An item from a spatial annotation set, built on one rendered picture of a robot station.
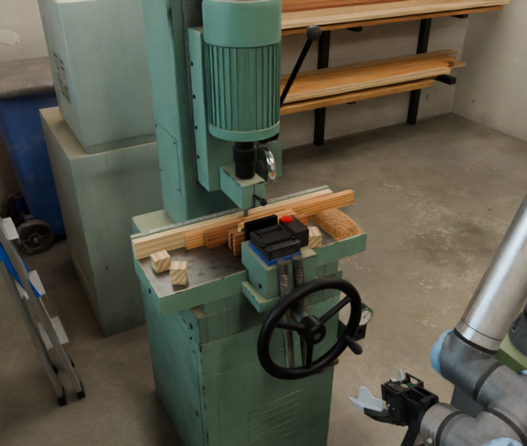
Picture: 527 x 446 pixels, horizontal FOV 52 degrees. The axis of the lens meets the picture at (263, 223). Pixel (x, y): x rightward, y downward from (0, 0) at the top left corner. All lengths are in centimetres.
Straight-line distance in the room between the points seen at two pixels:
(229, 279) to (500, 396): 64
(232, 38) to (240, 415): 105
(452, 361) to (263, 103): 68
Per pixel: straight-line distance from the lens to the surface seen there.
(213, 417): 162
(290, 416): 180
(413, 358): 246
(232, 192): 142
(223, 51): 123
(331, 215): 151
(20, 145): 299
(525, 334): 161
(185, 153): 152
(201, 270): 134
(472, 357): 114
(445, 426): 110
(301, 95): 363
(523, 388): 112
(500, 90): 505
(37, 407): 237
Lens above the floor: 168
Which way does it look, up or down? 31 degrees down
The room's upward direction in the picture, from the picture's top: straight up
